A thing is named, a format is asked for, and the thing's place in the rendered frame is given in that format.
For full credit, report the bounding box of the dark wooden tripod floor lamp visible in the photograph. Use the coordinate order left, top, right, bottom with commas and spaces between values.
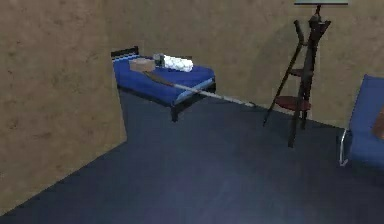
262, 0, 350, 149

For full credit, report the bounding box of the small dark grey object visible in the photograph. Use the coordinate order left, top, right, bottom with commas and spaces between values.
153, 52, 166, 67

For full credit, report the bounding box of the blue armchair with metal frame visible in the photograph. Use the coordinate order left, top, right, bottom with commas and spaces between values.
338, 74, 384, 170

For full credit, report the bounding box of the long grey baseball bat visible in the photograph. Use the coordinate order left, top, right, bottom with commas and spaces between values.
143, 70, 258, 109

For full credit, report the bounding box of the blue bed with black frame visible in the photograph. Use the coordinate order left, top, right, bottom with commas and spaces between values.
110, 45, 217, 123

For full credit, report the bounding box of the brown cushion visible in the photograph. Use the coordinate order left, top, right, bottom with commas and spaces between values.
371, 105, 384, 141

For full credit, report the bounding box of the white pillow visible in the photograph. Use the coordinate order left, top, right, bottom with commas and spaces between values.
162, 55, 195, 73

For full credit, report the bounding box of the brown cardboard box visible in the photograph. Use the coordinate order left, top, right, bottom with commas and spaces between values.
128, 57, 157, 73

